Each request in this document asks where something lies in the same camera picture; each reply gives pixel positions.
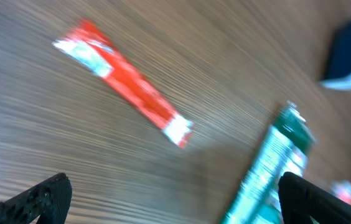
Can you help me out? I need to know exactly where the green wipes packet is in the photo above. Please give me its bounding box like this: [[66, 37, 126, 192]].
[[219, 101, 316, 224]]

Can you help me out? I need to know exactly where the red white candy stick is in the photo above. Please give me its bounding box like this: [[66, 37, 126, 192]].
[[52, 19, 194, 148]]

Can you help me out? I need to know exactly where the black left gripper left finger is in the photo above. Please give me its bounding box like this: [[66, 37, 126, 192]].
[[0, 173, 72, 224]]

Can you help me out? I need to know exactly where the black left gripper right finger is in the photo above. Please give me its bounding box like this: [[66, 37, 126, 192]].
[[278, 172, 351, 224]]

